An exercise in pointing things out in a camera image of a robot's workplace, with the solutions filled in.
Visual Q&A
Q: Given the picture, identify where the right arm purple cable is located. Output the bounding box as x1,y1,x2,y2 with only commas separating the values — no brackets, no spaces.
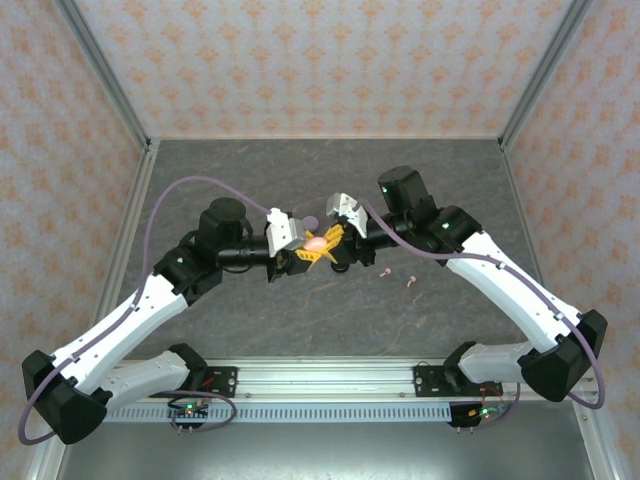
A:
358,197,607,431

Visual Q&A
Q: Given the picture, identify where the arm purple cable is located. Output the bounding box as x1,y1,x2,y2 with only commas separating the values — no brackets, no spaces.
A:
17,174,274,447
358,197,607,431

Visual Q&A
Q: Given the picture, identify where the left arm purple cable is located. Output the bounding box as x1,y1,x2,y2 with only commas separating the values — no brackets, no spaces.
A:
17,174,274,447

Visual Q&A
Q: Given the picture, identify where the aluminium side rail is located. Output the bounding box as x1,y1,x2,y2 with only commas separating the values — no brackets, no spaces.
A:
499,142,574,361
92,139,161,346

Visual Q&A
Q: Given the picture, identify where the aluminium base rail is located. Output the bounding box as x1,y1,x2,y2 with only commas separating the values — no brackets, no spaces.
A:
117,357,600,401

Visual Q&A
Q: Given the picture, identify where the white slotted cable duct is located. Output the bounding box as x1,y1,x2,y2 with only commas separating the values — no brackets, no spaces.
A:
107,404,456,425

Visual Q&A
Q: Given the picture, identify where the aluminium corner post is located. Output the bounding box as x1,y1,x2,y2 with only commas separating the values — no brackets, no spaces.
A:
498,0,600,151
52,0,154,151

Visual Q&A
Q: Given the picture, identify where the aluminium lower frame bar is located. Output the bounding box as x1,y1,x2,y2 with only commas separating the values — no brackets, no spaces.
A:
572,398,619,480
24,442,69,480

